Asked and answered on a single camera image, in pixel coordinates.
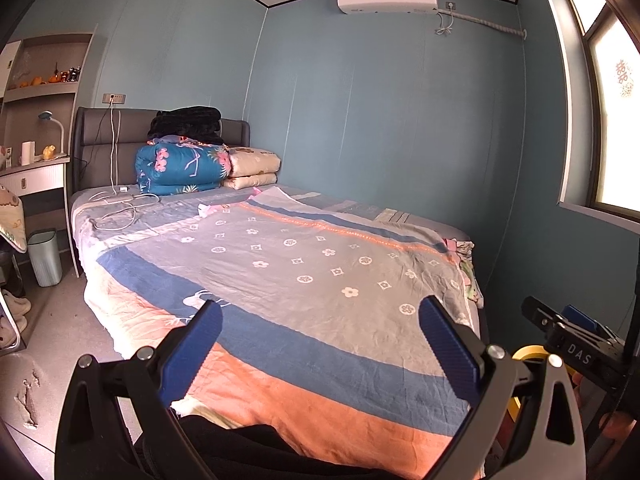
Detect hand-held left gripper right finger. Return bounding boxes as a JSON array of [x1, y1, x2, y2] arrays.
[[419, 295, 587, 480]]

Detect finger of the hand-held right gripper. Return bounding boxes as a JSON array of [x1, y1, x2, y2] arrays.
[[559, 304, 609, 339], [521, 296, 564, 334]]

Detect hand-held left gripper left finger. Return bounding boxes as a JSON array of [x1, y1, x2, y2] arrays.
[[54, 300, 224, 480]]

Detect yellow tape roll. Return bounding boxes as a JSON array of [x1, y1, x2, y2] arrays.
[[506, 345, 551, 418]]

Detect person's right hand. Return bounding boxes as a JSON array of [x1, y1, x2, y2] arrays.
[[570, 372, 640, 445]]

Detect colourful printed cloth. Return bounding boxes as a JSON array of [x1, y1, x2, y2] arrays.
[[445, 239, 485, 310]]

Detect person's black clothing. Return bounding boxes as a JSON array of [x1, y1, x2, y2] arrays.
[[132, 412, 436, 480]]

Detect bed with patterned sheet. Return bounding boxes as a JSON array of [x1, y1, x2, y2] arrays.
[[70, 185, 483, 476]]

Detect pale green waste bin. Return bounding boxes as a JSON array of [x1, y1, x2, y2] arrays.
[[26, 228, 63, 288]]

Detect beige printed pillow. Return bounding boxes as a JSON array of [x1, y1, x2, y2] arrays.
[[227, 146, 282, 178], [222, 172, 278, 191]]

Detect window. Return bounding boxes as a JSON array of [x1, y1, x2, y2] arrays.
[[537, 0, 640, 236]]

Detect blue floral folded quilt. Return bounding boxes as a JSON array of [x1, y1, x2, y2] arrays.
[[134, 140, 232, 196]]

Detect bear print blanket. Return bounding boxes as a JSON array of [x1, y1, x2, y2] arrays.
[[0, 182, 28, 253]]

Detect black folded blanket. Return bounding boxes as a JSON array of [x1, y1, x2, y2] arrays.
[[146, 106, 226, 145]]

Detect white desk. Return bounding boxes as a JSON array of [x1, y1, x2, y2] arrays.
[[0, 156, 81, 278]]

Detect grey bed headboard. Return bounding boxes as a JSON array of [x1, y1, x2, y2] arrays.
[[70, 106, 251, 201]]

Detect blue white desk lamp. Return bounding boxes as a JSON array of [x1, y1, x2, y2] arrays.
[[38, 111, 68, 158]]

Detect white wrapped air conditioner pipe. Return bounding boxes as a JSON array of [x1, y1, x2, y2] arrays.
[[437, 7, 528, 40]]

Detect orange fruit ornaments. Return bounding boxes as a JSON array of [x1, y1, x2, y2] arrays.
[[15, 74, 61, 88]]

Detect white charging cable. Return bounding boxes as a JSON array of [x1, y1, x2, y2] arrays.
[[89, 95, 161, 231]]

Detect white wall shelf unit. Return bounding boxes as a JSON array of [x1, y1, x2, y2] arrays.
[[0, 33, 96, 161]]

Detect white air conditioner power cable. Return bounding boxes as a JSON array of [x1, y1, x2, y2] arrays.
[[434, 1, 458, 36]]

